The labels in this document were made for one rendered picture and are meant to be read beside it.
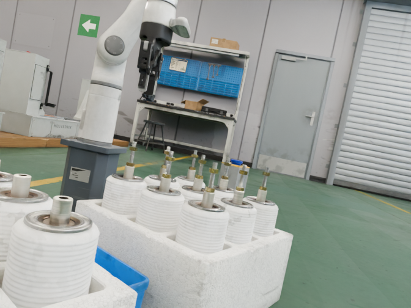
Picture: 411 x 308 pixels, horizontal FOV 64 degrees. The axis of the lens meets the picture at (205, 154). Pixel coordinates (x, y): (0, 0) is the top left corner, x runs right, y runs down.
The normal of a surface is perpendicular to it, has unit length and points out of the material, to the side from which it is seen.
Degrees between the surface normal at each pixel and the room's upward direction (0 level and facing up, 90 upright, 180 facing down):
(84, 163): 91
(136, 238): 90
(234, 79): 90
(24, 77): 90
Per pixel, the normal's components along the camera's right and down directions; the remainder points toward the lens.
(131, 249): -0.58, -0.07
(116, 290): 0.20, -0.98
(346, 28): -0.14, 0.03
